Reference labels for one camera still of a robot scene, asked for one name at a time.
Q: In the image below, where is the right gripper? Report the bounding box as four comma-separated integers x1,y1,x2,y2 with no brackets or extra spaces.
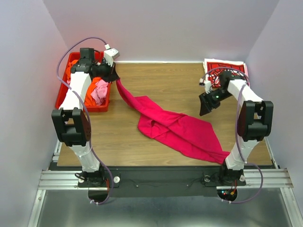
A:
198,88,232,116

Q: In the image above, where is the magenta t shirt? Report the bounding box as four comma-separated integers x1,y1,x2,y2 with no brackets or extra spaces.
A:
116,79,230,164

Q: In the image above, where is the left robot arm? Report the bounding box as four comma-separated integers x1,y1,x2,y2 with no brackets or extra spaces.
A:
51,47,119,187

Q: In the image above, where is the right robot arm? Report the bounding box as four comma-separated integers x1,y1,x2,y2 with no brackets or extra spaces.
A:
199,67,274,184

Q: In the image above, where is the light pink t shirt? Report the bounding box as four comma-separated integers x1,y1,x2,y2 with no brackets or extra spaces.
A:
67,79,109,104

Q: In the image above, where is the orange t shirt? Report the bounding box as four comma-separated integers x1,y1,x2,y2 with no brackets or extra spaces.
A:
65,59,105,107

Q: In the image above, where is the folded red coca-cola t shirt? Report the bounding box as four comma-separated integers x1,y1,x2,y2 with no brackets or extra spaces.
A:
205,67,248,88

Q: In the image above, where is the folded white t shirt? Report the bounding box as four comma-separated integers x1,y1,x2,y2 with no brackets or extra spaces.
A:
203,59,247,72

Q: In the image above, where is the red plastic bin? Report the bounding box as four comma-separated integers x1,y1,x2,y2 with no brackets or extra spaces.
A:
62,52,111,112

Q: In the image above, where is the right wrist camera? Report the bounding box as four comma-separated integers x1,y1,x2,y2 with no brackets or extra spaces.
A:
199,79,213,94

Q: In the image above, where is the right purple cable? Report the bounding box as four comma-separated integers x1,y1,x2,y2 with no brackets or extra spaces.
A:
201,68,264,204

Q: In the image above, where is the purple cable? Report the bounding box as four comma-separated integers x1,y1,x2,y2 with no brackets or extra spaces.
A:
55,36,114,206
201,68,264,204

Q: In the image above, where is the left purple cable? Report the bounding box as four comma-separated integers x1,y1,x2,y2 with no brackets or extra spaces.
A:
55,36,114,206

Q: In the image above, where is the aluminium frame rail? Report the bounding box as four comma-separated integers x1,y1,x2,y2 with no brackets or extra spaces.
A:
28,113,295,227

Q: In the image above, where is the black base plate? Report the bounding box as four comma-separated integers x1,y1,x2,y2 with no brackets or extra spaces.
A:
78,166,246,201

